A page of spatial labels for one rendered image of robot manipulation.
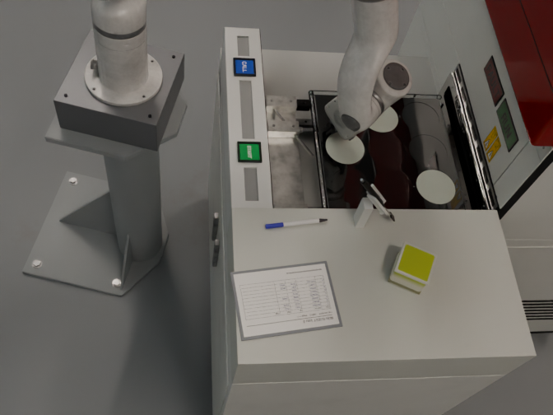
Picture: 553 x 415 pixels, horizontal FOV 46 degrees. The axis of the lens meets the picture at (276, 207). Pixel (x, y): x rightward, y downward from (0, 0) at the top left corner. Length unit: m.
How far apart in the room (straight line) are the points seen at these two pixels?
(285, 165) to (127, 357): 1.00
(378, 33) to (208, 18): 1.95
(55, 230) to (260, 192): 1.20
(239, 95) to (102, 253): 1.03
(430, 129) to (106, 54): 0.84
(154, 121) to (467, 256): 0.79
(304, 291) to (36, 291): 1.29
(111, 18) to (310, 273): 0.69
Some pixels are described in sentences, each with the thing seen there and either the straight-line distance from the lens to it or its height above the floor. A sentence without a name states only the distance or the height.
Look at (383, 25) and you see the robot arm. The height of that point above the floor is 1.35.
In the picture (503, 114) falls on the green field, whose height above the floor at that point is 1.10.
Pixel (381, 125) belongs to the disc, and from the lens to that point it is 1.71.
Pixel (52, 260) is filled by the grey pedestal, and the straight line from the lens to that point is 2.45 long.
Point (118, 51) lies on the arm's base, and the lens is 1.54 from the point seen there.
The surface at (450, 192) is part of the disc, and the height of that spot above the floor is 0.90.
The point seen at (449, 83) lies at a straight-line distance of 1.85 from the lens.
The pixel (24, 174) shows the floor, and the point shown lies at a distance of 2.67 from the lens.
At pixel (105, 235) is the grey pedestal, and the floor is 0.02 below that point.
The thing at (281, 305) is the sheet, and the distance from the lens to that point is 1.33.
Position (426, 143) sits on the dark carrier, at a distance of 1.72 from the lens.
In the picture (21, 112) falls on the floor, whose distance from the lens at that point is 2.84.
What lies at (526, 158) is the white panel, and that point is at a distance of 1.49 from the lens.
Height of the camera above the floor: 2.20
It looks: 59 degrees down
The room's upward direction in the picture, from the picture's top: 15 degrees clockwise
